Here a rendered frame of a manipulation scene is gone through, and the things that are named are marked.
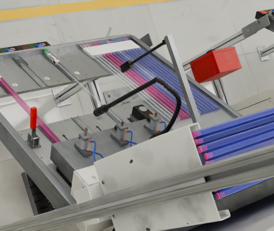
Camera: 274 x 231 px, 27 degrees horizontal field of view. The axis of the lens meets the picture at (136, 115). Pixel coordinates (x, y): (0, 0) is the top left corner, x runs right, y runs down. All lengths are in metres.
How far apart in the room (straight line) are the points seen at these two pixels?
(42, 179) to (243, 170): 0.72
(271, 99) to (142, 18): 0.89
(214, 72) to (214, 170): 1.49
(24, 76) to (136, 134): 0.48
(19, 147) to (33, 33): 1.38
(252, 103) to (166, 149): 1.88
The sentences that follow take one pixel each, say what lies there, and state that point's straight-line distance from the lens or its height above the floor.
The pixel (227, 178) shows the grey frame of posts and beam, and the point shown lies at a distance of 0.84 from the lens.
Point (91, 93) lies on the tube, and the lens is 1.76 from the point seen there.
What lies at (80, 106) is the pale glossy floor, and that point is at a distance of 2.82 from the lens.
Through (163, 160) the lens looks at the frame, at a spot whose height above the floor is 1.62.
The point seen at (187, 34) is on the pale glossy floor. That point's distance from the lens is 3.34.
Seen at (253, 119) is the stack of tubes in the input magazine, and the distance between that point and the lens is 1.10.
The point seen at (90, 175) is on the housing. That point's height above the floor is 1.25.
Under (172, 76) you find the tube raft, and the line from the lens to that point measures 1.95.
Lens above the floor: 2.41
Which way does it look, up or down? 54 degrees down
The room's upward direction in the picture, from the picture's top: 64 degrees clockwise
